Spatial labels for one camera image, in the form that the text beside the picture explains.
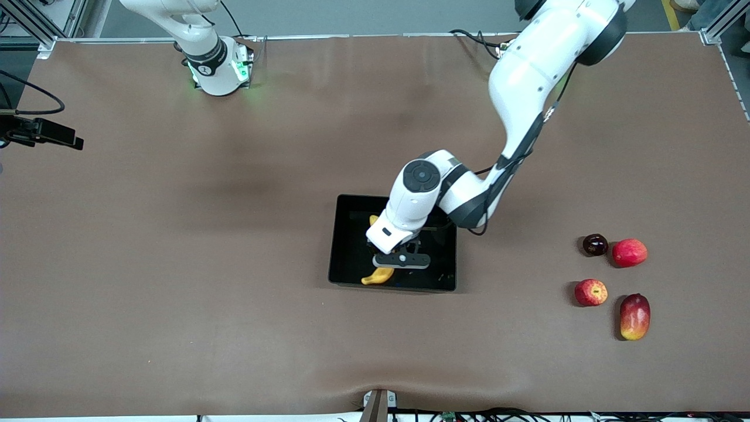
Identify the aluminium frame post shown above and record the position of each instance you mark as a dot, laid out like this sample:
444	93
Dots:
35	26
723	23

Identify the red peach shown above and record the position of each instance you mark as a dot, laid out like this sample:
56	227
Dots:
630	252

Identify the blue jeans leg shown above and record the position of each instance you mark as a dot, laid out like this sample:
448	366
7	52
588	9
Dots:
709	14

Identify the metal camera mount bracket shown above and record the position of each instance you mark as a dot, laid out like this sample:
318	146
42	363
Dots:
378	407

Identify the red apple with yellow spot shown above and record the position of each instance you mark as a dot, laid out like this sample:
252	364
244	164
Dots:
590	292

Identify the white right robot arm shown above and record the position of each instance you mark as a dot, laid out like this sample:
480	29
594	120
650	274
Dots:
214	79

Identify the dark red plum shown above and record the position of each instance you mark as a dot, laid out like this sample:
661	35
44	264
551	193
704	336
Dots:
595	245

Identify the brown table cover cloth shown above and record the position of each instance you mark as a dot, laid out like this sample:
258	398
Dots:
234	293

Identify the beige shoe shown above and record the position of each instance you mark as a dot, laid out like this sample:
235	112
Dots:
682	6

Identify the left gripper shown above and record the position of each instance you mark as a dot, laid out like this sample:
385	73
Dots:
411	247

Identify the yellow banana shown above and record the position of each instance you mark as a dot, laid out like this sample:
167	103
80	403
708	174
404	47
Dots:
378	276

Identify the black plastic box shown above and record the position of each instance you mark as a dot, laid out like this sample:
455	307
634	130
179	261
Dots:
351	246

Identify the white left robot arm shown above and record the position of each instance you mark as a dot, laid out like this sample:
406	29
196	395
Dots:
527	76

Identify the red yellow mango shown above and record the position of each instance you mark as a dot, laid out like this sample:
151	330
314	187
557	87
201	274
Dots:
635	316

